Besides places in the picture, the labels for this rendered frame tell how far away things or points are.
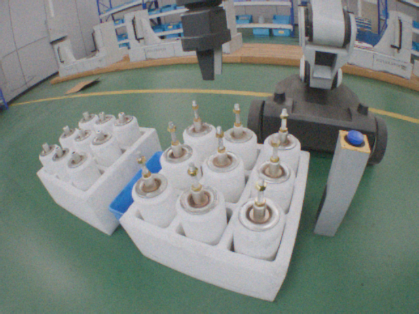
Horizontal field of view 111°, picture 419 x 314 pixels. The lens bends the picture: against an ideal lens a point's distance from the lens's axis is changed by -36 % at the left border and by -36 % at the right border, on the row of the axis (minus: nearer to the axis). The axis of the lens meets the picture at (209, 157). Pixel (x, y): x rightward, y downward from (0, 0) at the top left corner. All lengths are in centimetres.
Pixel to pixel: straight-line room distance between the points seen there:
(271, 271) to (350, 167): 27
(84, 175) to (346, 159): 68
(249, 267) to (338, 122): 62
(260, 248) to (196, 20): 39
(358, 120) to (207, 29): 68
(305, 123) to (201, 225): 57
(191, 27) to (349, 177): 44
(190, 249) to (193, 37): 38
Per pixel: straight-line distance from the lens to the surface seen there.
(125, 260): 71
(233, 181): 49
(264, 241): 39
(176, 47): 275
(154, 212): 48
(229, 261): 43
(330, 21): 74
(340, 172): 52
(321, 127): 85
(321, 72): 98
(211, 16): 35
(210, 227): 43
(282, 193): 46
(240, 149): 56
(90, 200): 68
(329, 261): 67
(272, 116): 85
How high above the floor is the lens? 57
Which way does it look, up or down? 37 degrees down
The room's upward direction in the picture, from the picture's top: 9 degrees counter-clockwise
